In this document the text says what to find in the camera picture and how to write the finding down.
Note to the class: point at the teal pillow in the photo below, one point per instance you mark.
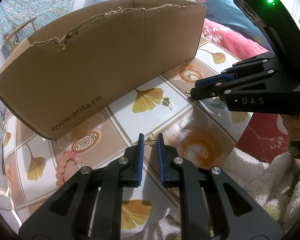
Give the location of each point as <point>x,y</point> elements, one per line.
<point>225,12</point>

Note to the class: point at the brown cardboard box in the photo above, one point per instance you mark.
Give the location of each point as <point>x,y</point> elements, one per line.
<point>76,65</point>

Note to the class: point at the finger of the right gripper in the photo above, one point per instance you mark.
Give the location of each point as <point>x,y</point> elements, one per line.
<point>210,91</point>
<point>263,65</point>

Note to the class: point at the teal patterned cloth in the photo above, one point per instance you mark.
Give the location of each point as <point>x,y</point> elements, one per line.
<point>15,12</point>

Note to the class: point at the wooden chair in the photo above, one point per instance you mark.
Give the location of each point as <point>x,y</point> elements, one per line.
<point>11,38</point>

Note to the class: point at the person's right hand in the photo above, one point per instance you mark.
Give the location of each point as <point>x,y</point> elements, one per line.
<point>292,125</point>

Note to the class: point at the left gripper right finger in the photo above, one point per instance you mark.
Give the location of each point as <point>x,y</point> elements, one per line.
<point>212,204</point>

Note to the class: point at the ginkgo macaron patterned mat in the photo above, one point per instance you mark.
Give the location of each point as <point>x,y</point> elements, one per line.
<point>158,106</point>

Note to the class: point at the white green fluffy blanket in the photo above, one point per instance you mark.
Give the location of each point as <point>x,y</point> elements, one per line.
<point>274,186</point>

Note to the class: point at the pink floral blanket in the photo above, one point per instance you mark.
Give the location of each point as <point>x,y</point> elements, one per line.
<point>265,136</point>

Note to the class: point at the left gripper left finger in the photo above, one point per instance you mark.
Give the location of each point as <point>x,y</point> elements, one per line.
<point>89,204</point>

